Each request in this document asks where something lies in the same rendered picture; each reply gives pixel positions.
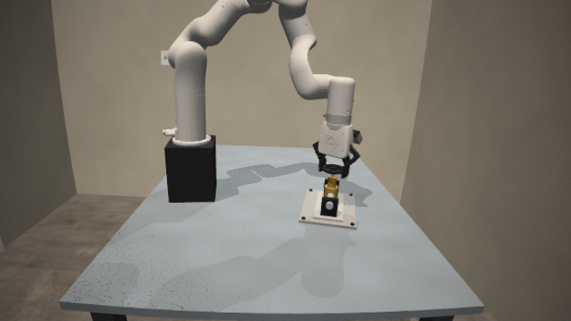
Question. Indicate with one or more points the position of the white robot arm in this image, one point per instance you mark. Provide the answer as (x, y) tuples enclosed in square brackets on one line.
[(189, 60)]

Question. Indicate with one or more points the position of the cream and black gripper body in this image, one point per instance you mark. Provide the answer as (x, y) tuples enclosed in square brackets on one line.
[(335, 140)]

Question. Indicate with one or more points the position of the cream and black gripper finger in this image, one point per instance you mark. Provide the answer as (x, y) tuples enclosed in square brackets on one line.
[(321, 157), (347, 161)]

